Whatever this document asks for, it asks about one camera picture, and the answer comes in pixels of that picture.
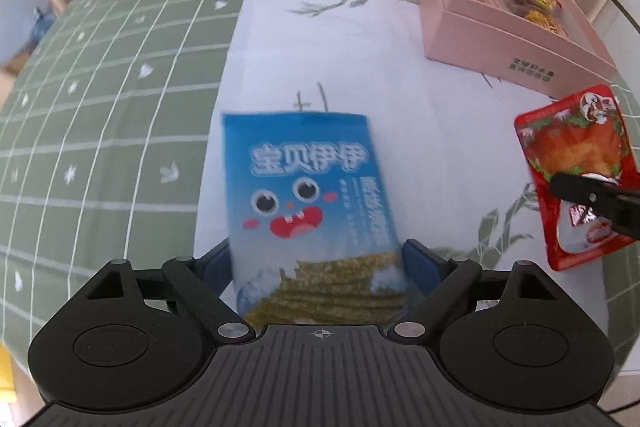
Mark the blue water jug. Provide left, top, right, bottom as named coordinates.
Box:
left=30, top=7, right=53, bottom=40

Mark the blue seaweed snack packet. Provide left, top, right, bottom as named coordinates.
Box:
left=221, top=109, right=408, bottom=325

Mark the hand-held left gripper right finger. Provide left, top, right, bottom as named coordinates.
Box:
left=390, top=238, right=558, bottom=343

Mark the pink cardboard box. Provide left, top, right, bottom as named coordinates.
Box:
left=412, top=0, right=618, bottom=96

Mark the red chicken snack packet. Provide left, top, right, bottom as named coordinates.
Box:
left=514, top=84, right=638, bottom=272

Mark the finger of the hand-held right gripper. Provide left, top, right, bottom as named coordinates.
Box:
left=548, top=172, right=640, bottom=239

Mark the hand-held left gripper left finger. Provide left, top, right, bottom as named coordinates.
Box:
left=82, top=241, right=257, bottom=343

